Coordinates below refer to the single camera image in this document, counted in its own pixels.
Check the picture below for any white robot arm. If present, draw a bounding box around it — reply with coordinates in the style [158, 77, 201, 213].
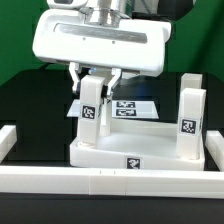
[32, 0, 196, 91]

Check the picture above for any white desk top tray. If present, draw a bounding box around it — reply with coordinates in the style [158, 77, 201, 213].
[69, 118, 206, 172]

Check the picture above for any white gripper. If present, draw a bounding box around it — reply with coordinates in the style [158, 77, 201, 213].
[32, 9, 172, 99]

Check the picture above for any white left fence wall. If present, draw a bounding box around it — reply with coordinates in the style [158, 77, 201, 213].
[0, 125, 17, 163]

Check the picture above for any white fence wall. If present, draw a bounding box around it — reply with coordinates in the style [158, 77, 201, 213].
[205, 131, 224, 172]
[0, 125, 17, 163]
[0, 166, 224, 199]

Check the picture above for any white right fence wall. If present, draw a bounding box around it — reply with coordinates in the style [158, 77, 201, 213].
[205, 131, 224, 172]

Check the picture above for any white front fence wall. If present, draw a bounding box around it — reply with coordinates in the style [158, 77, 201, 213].
[0, 166, 224, 199]

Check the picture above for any white marker base plate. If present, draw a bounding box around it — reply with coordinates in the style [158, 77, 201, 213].
[67, 100, 159, 120]

